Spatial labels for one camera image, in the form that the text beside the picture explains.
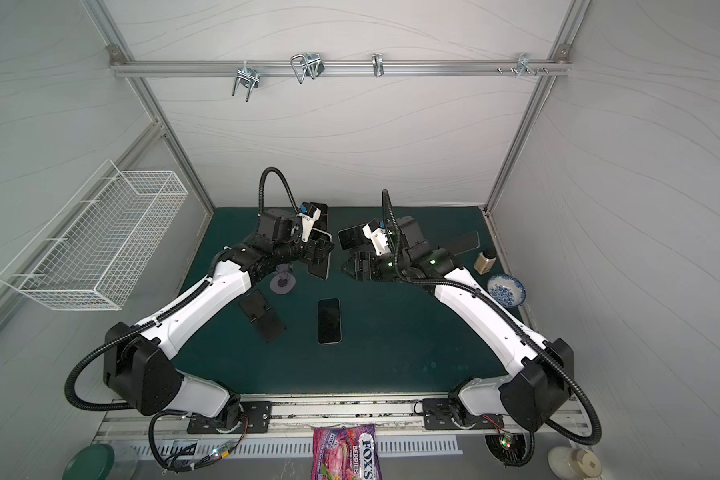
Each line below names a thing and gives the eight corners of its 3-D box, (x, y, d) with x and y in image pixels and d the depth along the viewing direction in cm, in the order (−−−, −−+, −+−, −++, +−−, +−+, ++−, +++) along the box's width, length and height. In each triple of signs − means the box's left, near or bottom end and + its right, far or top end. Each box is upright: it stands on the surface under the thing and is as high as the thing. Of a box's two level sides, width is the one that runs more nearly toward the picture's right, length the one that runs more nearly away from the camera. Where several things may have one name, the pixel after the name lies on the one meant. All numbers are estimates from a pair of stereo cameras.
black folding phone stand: (266, 344, 89) (260, 336, 84) (244, 309, 96) (237, 299, 91) (286, 330, 92) (281, 321, 87) (263, 297, 99) (257, 286, 94)
